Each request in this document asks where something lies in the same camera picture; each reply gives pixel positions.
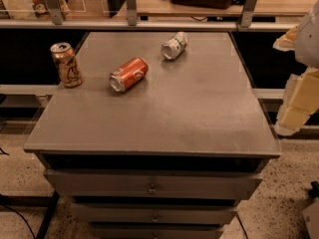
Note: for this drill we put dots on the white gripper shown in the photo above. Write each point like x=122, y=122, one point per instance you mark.
x=308, y=41

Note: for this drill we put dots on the red coke can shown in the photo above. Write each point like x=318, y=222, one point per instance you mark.
x=128, y=74

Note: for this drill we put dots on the white green soda can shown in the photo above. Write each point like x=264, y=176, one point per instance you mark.
x=173, y=47

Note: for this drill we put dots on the gold brown soda can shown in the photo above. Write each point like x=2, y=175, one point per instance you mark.
x=65, y=61

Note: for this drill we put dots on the grey box on floor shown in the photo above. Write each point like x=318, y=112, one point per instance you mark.
x=311, y=213

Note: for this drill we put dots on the grey drawer cabinet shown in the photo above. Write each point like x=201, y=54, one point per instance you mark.
x=192, y=127

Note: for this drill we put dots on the top drawer knob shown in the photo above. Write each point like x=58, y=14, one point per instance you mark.
x=152, y=190

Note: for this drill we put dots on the grey metal railing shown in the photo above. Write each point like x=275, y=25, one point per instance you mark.
x=128, y=19

